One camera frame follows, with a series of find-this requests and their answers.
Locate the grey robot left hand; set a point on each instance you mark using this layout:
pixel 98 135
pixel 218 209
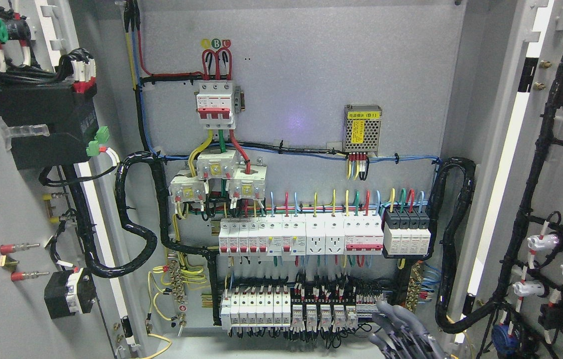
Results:
pixel 407 337

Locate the grey cabinet door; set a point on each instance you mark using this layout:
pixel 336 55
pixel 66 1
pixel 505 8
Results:
pixel 497 227
pixel 26 330

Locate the brass busbar right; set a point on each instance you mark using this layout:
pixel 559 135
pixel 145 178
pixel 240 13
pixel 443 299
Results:
pixel 414 287

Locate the black white surge protector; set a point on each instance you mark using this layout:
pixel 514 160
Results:
pixel 406 235

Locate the white socket breaker row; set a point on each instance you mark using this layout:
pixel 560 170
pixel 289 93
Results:
pixel 301 234

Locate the lower relay terminal row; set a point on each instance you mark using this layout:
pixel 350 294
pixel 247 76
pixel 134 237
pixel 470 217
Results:
pixel 279 309

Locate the perforated metal power supply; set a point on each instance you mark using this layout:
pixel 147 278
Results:
pixel 362 128

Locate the white current transformers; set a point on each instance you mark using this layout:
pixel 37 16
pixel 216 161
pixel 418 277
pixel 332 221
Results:
pixel 216 170

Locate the brass ground busbar left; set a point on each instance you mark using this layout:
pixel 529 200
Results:
pixel 176 282

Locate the red white main breaker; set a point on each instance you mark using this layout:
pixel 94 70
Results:
pixel 218 102

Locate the yellow terminal connector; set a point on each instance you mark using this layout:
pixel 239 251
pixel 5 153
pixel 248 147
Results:
pixel 48 199

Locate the black digital power meter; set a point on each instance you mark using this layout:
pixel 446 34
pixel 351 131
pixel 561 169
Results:
pixel 55 125

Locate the white rotary selector switch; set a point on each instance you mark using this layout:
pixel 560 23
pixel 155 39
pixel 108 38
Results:
pixel 69 292

